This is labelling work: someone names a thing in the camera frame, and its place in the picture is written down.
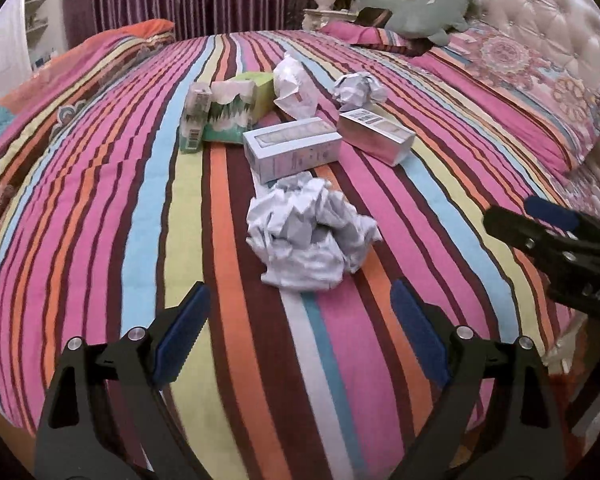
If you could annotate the pink striped pillow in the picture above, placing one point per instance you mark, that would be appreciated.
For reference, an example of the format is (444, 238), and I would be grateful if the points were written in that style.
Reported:
(360, 35)

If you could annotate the pink floral patterned pillow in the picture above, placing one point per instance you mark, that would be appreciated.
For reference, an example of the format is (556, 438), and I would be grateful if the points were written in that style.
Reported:
(505, 85)

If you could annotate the green tissue pack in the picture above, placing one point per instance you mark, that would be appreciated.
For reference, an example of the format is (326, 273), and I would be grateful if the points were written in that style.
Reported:
(235, 110)

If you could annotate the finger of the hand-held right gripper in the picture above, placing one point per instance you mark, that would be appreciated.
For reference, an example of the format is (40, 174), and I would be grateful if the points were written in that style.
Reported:
(525, 235)
(552, 212)

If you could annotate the large white paper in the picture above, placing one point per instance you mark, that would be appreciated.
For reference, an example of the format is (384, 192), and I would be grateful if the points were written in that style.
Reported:
(300, 240)

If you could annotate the small green white carton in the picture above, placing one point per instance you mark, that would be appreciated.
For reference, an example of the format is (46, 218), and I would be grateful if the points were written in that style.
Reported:
(195, 120)

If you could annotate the white carved nightstand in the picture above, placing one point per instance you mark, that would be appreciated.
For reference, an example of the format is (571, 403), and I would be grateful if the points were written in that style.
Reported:
(325, 17)

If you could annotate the white plastic bag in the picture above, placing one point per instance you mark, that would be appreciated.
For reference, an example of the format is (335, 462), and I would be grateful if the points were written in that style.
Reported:
(292, 82)

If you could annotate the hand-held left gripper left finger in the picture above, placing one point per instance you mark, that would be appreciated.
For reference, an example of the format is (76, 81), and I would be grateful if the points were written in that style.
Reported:
(182, 335)

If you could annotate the orange pillow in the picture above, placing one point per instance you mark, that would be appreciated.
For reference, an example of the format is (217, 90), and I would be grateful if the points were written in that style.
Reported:
(135, 32)

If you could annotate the small white paper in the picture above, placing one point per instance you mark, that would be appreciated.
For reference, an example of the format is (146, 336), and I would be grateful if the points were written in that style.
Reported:
(357, 90)

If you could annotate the blue fuzzy blanket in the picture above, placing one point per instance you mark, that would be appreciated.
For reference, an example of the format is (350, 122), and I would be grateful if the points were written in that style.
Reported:
(0, 127)

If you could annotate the pink silver rectangular box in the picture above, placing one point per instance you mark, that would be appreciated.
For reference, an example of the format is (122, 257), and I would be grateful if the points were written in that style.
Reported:
(375, 135)

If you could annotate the striped colourful blanket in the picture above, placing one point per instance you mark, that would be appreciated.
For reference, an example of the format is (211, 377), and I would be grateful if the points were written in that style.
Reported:
(130, 210)

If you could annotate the tufted cream headboard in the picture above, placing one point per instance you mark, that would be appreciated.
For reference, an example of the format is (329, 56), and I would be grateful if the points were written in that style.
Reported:
(540, 0)

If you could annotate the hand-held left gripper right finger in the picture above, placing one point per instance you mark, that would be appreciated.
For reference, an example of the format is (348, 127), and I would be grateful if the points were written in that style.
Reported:
(420, 335)

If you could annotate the white wardrobe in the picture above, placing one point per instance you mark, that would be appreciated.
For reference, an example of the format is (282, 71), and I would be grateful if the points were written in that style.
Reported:
(10, 35)

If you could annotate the pale blue rectangular box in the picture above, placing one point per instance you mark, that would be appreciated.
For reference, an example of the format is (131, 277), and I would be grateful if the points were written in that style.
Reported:
(295, 150)

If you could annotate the green plush toy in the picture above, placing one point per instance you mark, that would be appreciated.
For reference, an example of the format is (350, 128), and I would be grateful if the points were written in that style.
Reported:
(420, 7)

